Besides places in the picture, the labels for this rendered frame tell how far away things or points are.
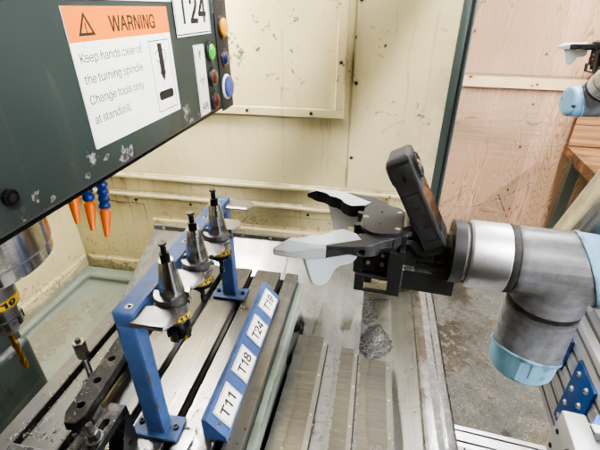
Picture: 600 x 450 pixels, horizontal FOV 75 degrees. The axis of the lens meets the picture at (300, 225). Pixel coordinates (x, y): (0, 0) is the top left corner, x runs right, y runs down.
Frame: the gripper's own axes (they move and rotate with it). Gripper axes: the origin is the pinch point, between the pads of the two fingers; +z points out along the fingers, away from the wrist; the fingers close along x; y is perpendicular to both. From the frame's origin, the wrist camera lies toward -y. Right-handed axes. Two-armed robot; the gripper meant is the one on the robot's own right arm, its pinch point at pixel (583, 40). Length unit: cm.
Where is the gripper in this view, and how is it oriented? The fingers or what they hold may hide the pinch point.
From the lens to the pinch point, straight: 157.1
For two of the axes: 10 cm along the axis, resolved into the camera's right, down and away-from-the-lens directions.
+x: 9.9, -1.1, -0.9
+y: 1.4, 8.7, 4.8
